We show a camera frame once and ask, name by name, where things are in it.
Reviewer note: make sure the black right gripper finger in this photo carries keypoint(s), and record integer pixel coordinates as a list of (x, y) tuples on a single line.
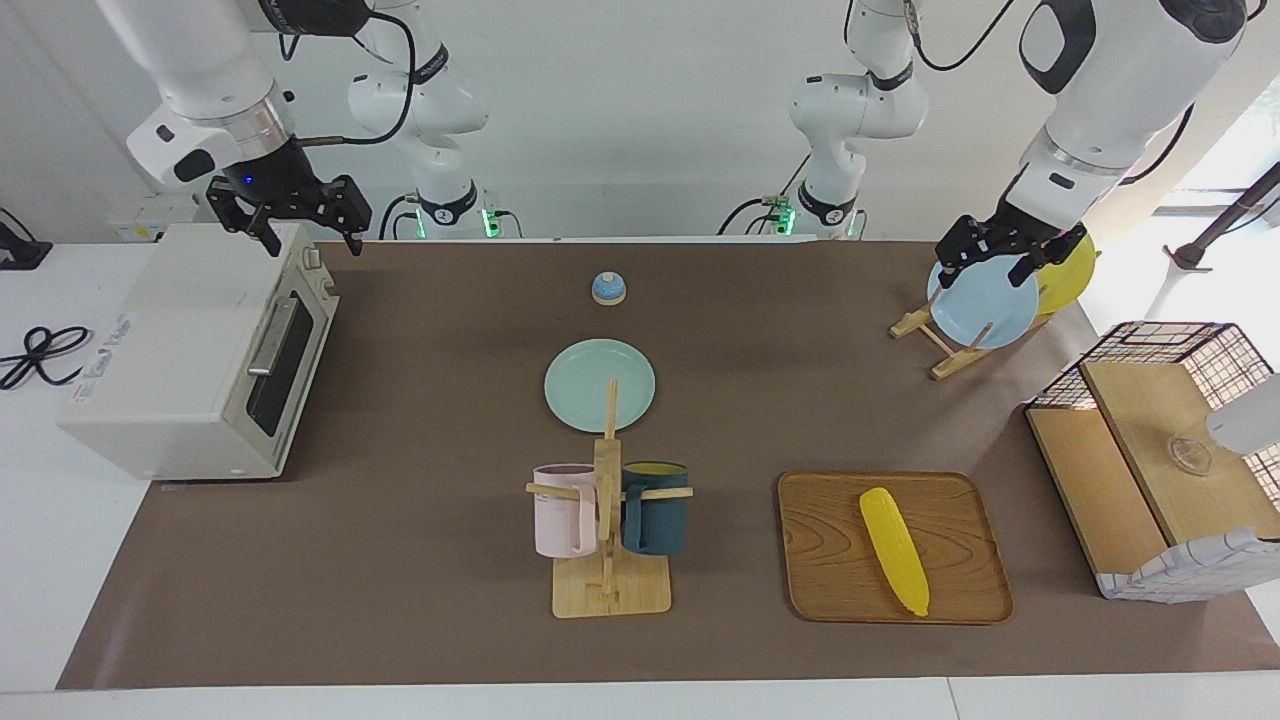
[(347, 205), (235, 205)]

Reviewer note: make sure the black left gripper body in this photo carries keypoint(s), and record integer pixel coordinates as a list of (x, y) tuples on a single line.
[(1020, 225)]

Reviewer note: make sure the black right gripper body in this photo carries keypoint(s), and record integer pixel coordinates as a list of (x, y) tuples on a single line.
[(275, 180)]

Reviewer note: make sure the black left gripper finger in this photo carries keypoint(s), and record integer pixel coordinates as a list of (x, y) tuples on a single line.
[(1035, 258), (962, 240)]

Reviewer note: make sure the toaster oven glass door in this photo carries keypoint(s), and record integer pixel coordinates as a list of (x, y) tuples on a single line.
[(310, 320)]

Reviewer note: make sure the white toaster oven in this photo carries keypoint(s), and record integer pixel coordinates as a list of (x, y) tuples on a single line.
[(170, 350)]

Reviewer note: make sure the pale green plate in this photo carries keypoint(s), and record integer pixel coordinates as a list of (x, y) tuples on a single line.
[(585, 385)]

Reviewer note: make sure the yellow corn cob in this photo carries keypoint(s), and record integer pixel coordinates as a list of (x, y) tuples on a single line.
[(895, 550)]

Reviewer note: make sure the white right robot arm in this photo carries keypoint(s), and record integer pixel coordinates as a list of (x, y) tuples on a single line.
[(200, 50)]

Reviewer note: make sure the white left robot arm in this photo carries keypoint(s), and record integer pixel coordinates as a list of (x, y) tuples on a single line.
[(1120, 70)]

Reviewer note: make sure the yellow plate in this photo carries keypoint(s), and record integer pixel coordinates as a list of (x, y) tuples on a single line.
[(1065, 285)]

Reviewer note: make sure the light blue plate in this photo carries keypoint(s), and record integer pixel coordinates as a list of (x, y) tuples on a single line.
[(975, 310)]

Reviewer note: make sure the wooden plate rack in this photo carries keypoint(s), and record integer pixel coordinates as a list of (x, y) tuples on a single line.
[(950, 368)]

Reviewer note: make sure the black stand pole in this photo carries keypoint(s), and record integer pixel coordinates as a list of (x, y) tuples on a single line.
[(1188, 255)]

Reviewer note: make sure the wooden step shelf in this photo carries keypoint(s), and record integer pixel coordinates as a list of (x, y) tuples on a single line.
[(1130, 420)]

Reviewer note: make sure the black clamp foot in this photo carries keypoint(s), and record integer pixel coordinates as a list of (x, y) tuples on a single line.
[(20, 252)]

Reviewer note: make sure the small clear glass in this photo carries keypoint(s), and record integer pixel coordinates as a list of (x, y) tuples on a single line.
[(1190, 455)]

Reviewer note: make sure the small blue bell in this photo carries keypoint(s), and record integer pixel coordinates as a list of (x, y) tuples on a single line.
[(608, 288)]

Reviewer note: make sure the wooden tray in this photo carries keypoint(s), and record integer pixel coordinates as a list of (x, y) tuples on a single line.
[(830, 560)]

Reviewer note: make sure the pink mug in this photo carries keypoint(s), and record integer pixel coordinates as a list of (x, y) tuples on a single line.
[(560, 520)]

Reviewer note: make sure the brown table mat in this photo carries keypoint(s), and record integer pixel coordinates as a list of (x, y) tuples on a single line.
[(450, 600)]

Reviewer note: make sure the dark blue mug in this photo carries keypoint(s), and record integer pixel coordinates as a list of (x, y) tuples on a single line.
[(660, 525)]

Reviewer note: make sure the wooden mug rack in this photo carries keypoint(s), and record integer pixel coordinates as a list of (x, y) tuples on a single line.
[(610, 600)]

